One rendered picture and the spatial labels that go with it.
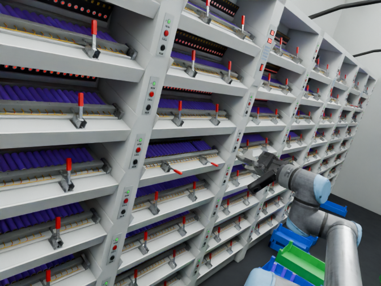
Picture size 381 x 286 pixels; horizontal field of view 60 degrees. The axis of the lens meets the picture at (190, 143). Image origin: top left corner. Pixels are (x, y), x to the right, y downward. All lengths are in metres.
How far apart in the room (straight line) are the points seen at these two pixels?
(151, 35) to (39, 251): 0.70
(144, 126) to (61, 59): 0.36
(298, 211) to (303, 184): 0.10
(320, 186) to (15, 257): 0.95
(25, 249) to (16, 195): 0.19
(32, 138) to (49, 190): 0.18
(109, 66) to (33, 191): 0.38
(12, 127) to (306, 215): 0.94
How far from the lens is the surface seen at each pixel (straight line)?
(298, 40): 2.29
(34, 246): 1.08
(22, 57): 0.80
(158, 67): 1.04
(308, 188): 1.21
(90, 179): 1.06
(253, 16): 1.64
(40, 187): 0.98
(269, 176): 1.28
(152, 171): 1.24
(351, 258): 1.00
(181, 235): 1.64
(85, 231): 1.16
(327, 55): 2.95
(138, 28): 1.05
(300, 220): 1.23
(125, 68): 0.95
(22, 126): 0.86
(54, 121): 0.92
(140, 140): 1.07
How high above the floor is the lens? 1.34
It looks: 15 degrees down
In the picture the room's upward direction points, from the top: 16 degrees clockwise
